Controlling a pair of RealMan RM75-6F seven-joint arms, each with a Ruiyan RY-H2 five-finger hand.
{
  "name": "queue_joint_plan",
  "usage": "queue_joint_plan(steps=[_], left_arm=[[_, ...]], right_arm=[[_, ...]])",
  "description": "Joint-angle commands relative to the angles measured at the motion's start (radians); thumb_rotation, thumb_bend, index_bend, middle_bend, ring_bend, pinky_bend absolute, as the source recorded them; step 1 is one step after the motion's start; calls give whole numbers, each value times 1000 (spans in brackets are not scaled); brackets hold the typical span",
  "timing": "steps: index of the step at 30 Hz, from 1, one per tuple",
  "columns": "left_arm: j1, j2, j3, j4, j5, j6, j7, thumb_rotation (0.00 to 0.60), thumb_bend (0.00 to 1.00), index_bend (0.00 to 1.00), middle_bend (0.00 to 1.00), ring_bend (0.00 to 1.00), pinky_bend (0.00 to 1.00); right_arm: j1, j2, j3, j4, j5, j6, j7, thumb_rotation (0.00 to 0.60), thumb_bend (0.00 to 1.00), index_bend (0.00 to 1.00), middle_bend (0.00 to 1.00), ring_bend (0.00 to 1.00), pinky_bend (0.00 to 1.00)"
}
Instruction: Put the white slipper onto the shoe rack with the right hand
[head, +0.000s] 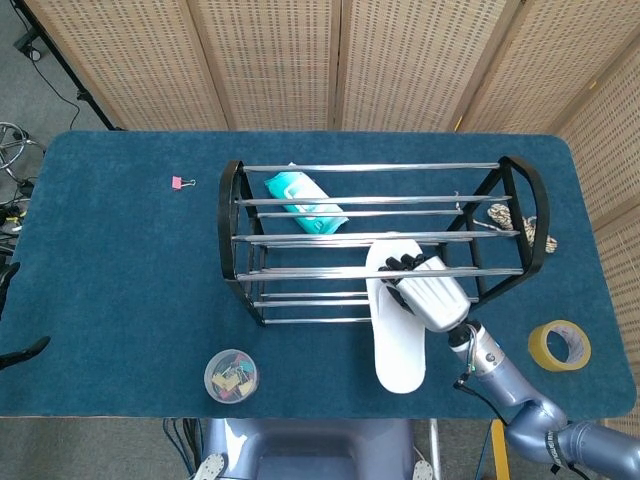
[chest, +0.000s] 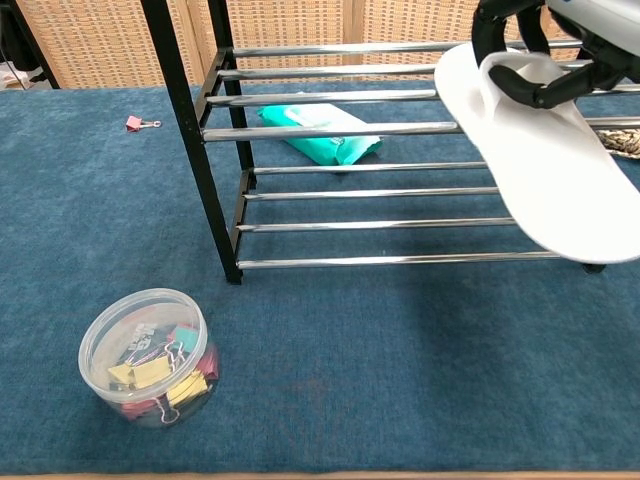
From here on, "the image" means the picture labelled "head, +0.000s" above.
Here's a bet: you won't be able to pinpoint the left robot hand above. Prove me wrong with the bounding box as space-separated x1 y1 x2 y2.
0 262 52 371

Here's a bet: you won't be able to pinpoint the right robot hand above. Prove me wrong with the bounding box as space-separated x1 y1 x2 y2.
378 252 471 333

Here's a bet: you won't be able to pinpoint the white slipper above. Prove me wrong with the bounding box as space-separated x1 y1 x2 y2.
364 238 436 395

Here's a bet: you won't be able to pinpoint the black and chrome shoe rack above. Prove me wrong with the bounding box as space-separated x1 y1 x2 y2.
217 155 551 327

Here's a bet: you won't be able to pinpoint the yellow tape roll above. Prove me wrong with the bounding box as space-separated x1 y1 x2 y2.
527 319 593 373

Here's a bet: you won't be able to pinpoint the blue carpet table mat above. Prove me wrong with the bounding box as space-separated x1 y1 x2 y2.
0 130 636 420

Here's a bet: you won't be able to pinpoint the white metal pole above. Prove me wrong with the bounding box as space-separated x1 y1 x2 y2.
427 418 444 480

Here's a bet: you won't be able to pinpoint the teal wet wipes pack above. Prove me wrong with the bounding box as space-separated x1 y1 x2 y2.
263 162 350 236

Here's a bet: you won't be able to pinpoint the blue-grey robot torso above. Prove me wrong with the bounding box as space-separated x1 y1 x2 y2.
192 417 436 480

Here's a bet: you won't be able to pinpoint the chrome chair base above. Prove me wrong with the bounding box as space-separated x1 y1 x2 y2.
0 121 46 181

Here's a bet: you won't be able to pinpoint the clear jar of binder clips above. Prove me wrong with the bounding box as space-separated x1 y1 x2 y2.
203 348 261 405

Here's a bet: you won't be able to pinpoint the black stand leg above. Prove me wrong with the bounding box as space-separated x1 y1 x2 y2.
9 0 124 131

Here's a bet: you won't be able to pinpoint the beige braided rope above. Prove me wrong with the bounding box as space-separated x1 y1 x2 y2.
453 192 559 255

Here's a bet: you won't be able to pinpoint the cable bundle on floor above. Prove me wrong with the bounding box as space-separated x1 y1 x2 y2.
0 177 36 239

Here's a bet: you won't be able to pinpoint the black cables under table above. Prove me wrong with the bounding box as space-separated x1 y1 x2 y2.
162 418 204 476

